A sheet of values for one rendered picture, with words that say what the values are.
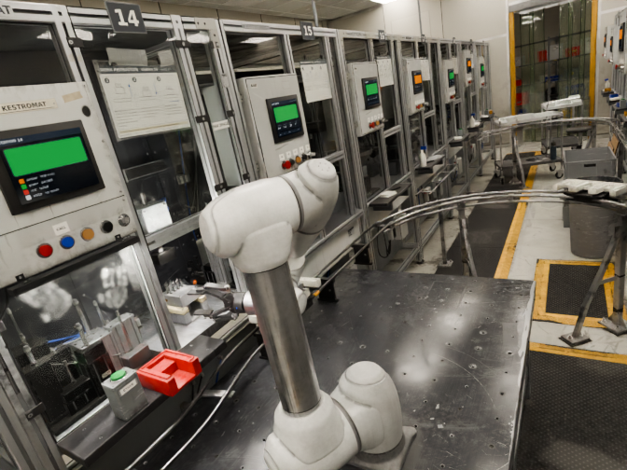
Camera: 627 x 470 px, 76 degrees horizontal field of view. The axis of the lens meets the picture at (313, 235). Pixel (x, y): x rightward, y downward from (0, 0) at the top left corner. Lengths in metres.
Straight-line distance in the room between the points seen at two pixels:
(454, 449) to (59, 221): 1.26
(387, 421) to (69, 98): 1.23
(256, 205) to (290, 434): 0.55
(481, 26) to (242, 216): 8.74
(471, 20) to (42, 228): 8.80
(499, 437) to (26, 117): 1.53
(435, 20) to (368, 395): 8.86
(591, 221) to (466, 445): 2.85
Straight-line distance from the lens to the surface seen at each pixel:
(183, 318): 1.72
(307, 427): 1.03
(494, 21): 9.31
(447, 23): 9.48
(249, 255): 0.82
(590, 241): 3.99
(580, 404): 2.53
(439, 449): 1.33
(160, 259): 1.70
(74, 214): 1.31
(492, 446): 1.35
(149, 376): 1.39
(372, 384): 1.12
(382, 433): 1.18
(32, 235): 1.27
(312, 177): 0.85
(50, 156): 1.27
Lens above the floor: 1.66
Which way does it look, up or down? 18 degrees down
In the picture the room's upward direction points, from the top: 11 degrees counter-clockwise
